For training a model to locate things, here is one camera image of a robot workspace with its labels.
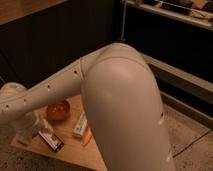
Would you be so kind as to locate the dark snack packet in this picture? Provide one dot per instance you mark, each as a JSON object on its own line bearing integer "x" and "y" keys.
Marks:
{"x": 52, "y": 140}

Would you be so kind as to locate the orange bowl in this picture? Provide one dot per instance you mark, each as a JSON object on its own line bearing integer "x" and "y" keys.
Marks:
{"x": 58, "y": 111}

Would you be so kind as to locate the orange carrot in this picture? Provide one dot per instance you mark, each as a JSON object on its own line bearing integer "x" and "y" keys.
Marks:
{"x": 87, "y": 137}

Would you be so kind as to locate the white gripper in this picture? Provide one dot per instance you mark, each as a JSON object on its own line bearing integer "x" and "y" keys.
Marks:
{"x": 26, "y": 127}

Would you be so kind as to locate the metal shelf rack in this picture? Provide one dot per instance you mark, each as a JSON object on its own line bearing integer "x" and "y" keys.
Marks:
{"x": 179, "y": 54}

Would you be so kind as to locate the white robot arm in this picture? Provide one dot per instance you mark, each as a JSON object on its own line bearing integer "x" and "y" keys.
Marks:
{"x": 122, "y": 103}

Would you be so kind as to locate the wooden counter top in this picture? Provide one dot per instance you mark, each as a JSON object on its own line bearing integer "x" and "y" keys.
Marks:
{"x": 11, "y": 10}

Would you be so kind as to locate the white rectangular box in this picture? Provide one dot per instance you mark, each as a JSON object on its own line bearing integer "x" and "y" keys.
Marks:
{"x": 80, "y": 126}

